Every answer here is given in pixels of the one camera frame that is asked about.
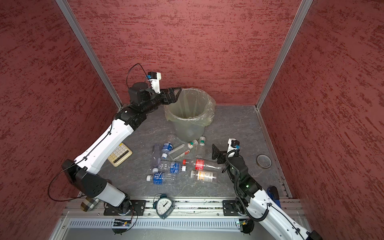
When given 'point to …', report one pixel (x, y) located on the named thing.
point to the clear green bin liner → (194, 105)
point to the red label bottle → (201, 165)
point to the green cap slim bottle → (184, 154)
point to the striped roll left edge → (89, 203)
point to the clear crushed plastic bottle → (156, 151)
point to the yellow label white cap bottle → (203, 176)
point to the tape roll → (263, 161)
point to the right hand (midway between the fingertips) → (218, 147)
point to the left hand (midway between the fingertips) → (175, 92)
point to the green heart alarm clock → (163, 205)
